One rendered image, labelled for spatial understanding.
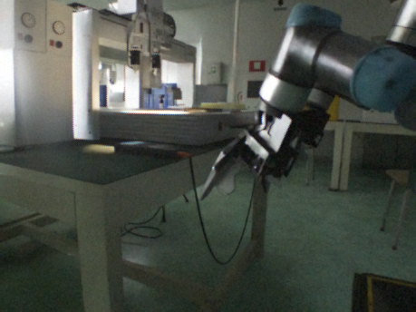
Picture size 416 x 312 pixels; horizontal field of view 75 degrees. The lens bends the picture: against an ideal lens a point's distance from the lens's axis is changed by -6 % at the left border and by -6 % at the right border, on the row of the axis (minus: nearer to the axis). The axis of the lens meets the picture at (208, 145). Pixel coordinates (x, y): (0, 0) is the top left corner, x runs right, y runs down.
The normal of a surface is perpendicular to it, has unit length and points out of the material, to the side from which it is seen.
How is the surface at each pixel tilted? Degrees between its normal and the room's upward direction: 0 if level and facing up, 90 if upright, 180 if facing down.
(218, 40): 90
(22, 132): 90
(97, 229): 90
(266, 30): 90
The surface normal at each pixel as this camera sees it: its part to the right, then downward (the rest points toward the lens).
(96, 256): -0.44, 0.11
